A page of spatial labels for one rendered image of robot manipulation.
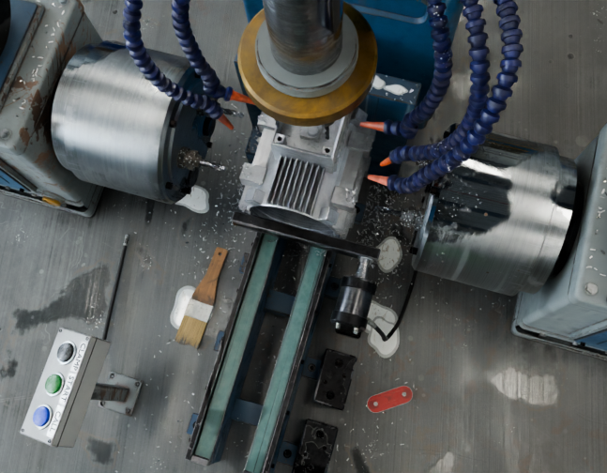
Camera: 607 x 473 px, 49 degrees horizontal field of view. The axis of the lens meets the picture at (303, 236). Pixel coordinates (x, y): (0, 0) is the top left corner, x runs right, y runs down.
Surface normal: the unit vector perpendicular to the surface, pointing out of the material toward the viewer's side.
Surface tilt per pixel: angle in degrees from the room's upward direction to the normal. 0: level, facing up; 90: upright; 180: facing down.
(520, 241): 36
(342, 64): 0
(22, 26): 0
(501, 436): 0
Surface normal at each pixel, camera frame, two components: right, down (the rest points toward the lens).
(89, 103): -0.13, 0.02
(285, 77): -0.05, -0.26
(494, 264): -0.26, 0.65
